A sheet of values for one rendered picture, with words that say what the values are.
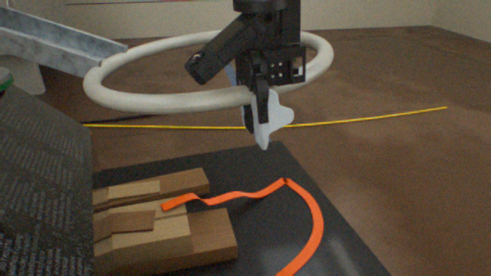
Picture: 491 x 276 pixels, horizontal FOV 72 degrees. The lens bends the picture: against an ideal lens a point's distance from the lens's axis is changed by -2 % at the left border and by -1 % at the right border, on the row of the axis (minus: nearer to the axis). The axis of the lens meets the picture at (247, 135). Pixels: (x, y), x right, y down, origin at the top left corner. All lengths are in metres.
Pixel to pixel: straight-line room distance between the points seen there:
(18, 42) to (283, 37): 0.57
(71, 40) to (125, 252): 0.81
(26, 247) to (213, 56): 0.45
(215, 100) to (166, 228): 0.99
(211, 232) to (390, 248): 0.79
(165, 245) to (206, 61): 1.04
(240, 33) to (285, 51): 0.07
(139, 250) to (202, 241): 0.26
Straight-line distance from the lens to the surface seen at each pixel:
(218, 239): 1.48
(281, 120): 0.50
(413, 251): 1.72
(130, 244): 1.39
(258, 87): 0.45
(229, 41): 0.44
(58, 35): 0.93
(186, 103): 0.49
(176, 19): 5.35
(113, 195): 1.80
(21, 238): 0.70
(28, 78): 3.58
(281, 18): 0.47
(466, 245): 1.86
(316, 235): 1.63
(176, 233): 1.39
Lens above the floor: 1.16
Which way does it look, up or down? 29 degrees down
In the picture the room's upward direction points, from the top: straight up
